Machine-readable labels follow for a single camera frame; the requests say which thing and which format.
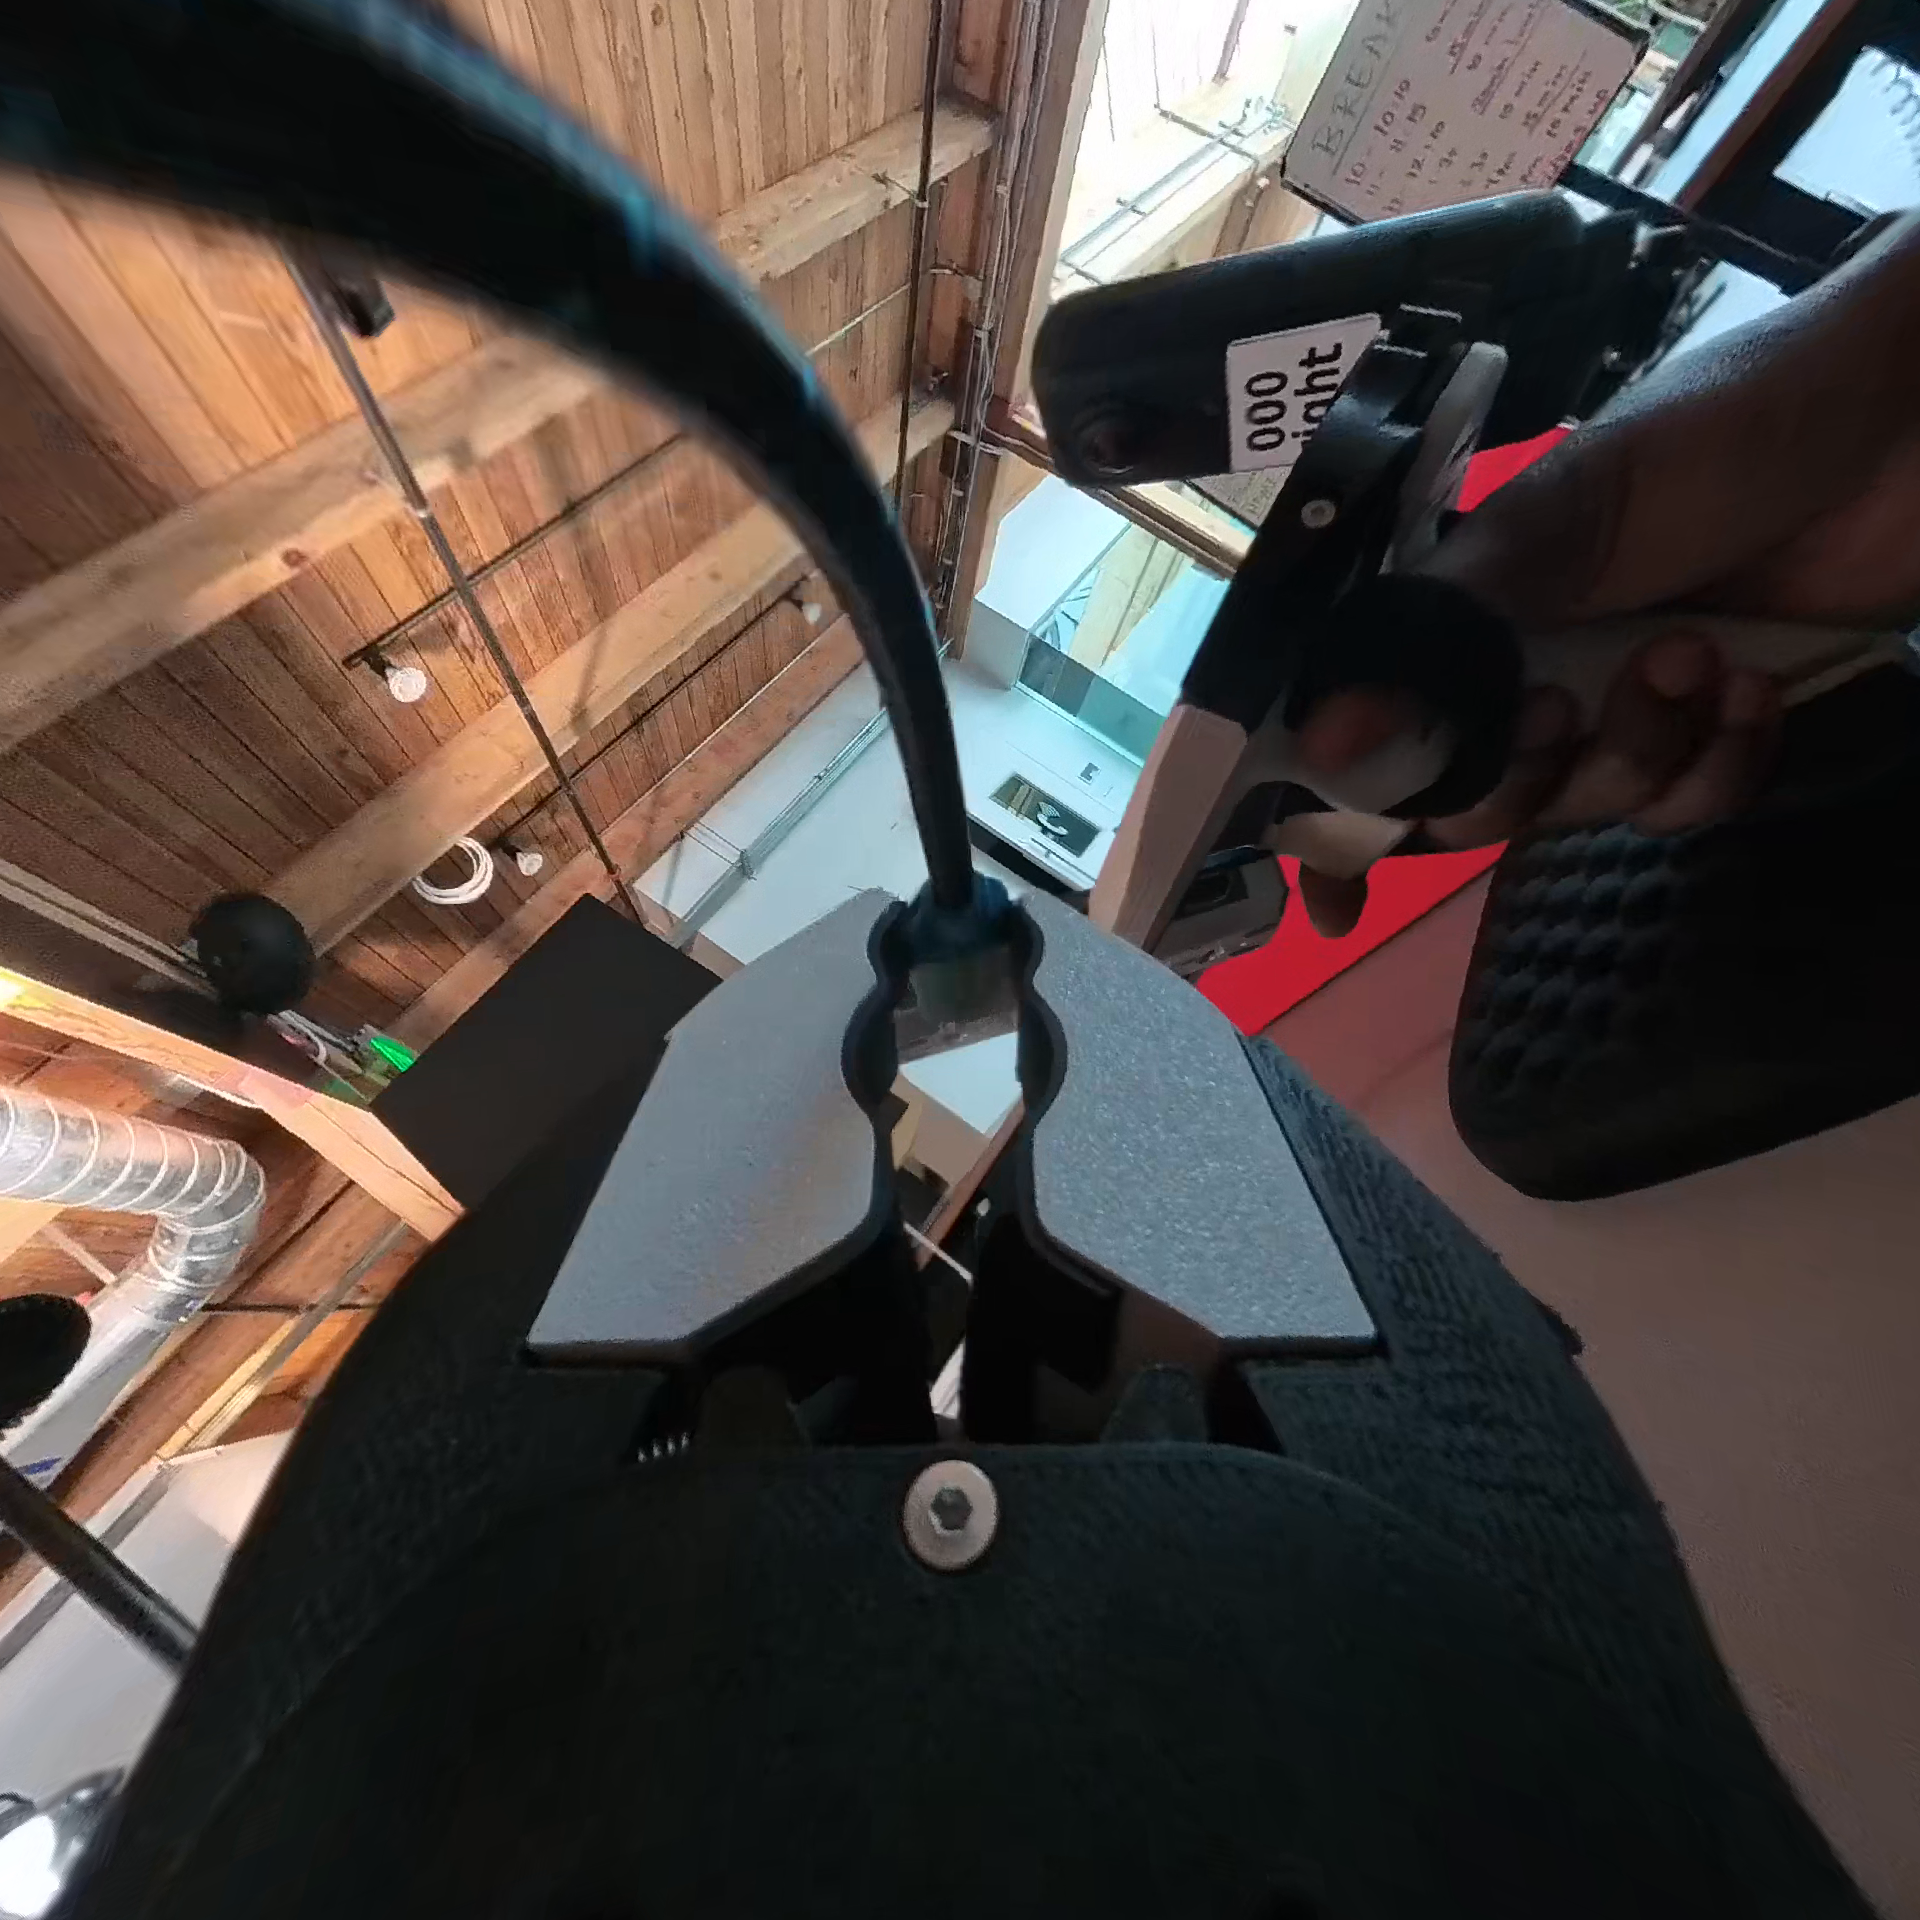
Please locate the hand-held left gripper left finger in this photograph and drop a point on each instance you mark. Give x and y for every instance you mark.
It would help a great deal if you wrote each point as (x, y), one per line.
(718, 1141)

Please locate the handwritten whiteboard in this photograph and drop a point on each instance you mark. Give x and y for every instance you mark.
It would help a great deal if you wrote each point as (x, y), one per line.
(1471, 107)

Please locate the person's right hand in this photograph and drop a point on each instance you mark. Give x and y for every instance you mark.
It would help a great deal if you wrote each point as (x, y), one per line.
(1695, 493)

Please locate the red plastic bin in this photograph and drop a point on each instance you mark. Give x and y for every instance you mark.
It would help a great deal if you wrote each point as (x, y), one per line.
(1350, 939)

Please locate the white track spotlight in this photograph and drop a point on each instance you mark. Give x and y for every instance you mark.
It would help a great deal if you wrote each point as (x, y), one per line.
(810, 609)
(398, 679)
(525, 859)

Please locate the dark wall sign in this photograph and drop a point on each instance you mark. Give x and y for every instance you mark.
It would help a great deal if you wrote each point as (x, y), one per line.
(1052, 819)

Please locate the green exit sign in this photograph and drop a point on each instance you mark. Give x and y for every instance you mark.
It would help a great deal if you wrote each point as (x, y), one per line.
(390, 1054)

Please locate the black round ball fixture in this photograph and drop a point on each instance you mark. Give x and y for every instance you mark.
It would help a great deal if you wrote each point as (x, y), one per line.
(250, 955)

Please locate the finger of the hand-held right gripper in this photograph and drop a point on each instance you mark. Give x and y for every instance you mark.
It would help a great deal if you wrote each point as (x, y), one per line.
(1175, 811)

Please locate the silver ventilation duct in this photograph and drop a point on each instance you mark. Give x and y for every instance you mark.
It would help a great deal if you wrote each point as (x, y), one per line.
(136, 1201)

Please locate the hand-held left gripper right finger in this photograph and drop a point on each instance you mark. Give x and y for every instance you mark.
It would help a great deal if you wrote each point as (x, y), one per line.
(1187, 1153)

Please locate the black stand with disc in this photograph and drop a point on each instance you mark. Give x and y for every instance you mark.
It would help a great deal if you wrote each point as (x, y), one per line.
(30, 1349)

